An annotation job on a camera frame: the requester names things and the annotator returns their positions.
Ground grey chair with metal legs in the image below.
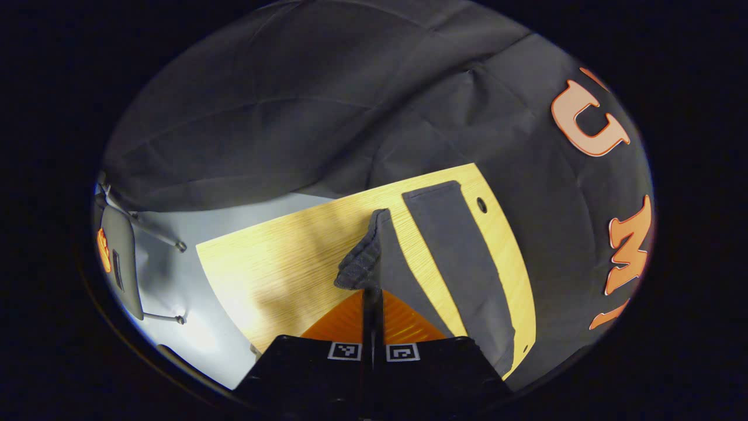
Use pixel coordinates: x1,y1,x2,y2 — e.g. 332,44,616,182
93,170,189,326

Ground black backdrop cloth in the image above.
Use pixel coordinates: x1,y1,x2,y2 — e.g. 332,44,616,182
99,0,655,392

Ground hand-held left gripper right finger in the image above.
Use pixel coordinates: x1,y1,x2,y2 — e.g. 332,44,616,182
373,288,514,417

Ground dark grey jeans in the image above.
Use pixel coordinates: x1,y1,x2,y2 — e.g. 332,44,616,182
334,180,516,378

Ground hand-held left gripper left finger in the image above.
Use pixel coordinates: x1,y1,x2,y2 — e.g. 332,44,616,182
233,288,373,413

